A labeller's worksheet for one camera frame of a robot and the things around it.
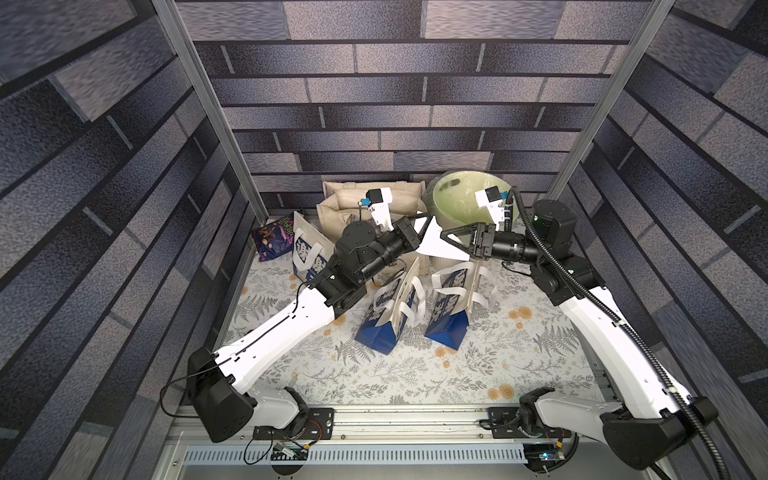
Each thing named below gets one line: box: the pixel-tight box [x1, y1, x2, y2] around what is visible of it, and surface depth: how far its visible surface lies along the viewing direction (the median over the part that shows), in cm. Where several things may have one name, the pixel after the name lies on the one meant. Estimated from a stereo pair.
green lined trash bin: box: [424, 170, 509, 235], surface depth 94 cm
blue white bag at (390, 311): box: [355, 272, 427, 355], surface depth 79 cm
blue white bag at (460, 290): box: [425, 262, 498, 351], surface depth 81 cm
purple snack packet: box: [251, 212, 294, 262], surface depth 109 cm
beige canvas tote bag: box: [316, 180, 426, 243], surface depth 89 cm
